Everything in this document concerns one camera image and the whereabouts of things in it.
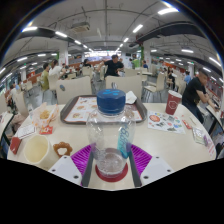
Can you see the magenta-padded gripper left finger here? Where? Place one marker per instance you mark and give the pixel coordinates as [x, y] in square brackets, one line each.
[80, 158]

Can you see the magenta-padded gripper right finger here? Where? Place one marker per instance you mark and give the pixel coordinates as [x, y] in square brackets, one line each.
[141, 159]

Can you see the clear blue-capped water bottle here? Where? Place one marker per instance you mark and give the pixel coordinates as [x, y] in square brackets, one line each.
[110, 130]

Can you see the small red sauce packet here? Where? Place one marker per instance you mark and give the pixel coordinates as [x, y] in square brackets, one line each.
[46, 130]
[187, 124]

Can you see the colourful printed flyer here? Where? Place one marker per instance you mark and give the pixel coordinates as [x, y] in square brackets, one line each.
[165, 122]

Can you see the dark food tray with liner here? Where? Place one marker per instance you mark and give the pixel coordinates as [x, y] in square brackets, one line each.
[78, 108]

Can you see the clear food wrapper with fries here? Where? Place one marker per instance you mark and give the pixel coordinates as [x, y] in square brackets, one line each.
[45, 115]

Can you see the white printed card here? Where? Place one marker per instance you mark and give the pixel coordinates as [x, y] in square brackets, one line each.
[26, 131]

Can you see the white crumpled napkin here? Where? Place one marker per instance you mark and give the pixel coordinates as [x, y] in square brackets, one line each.
[131, 97]

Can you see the red paper cup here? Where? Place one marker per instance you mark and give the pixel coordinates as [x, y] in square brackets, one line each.
[173, 103]

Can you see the red flat box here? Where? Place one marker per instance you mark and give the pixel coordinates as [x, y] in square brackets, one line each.
[15, 145]

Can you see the beige chair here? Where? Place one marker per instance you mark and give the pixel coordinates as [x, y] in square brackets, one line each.
[125, 84]
[21, 104]
[74, 89]

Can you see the white notice with red print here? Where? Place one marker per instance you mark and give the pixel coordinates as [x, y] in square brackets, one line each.
[212, 148]

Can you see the group of beige chairs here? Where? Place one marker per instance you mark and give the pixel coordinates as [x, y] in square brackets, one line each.
[161, 81]

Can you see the white side table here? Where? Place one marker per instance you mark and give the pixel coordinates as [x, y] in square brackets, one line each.
[4, 126]

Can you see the person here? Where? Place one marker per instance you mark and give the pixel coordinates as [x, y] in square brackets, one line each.
[193, 93]
[45, 78]
[55, 70]
[112, 66]

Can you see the ceiling air conditioner unit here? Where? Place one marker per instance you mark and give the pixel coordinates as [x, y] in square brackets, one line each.
[80, 26]

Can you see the group of ceiling lights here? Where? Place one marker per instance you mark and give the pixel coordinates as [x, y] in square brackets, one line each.
[168, 10]

